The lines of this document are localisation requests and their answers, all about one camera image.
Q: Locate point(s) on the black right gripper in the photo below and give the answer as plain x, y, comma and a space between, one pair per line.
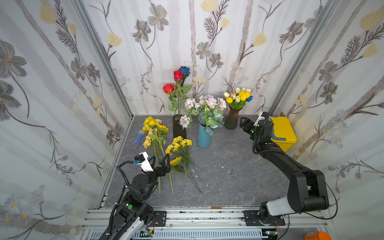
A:
250, 127

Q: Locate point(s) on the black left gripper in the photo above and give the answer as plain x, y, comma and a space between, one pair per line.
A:
165, 169

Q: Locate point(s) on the small sunflower stem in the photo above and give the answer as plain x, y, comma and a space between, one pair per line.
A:
177, 163

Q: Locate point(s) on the dark glass vase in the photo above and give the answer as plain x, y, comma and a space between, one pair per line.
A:
231, 121

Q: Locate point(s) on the yellow rose bunch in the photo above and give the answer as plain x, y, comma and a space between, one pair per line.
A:
156, 137

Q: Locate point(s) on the black vase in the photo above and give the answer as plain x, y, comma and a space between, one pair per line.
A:
178, 130

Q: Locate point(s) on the teal vase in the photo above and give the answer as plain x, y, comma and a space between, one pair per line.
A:
203, 139

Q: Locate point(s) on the yellow poppy flower stem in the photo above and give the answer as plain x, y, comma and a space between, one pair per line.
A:
160, 185

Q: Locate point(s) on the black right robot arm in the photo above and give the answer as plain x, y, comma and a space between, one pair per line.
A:
308, 189

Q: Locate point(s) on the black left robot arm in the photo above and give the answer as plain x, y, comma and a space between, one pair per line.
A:
131, 212

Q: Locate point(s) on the small metal scissors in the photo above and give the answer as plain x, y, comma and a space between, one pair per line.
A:
135, 149

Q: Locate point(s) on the mixed tulip sunflower bouquet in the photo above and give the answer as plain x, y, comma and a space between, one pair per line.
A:
239, 98

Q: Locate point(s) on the blue pill organizer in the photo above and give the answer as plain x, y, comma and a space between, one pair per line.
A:
139, 137

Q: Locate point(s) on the yellow lidded box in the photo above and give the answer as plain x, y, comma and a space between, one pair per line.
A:
283, 134

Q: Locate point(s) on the yellow marigold bouquet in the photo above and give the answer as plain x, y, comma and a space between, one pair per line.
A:
209, 111

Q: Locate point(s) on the small green fallen leaf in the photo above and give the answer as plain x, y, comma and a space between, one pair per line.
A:
230, 170

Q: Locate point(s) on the red rose bouquet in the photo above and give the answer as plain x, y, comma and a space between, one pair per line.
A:
178, 91

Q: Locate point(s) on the orange object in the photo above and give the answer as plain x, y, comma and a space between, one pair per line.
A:
318, 236

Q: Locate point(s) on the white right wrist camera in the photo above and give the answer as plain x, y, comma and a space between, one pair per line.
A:
261, 116

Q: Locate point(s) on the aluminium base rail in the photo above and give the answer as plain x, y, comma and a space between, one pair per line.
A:
238, 223

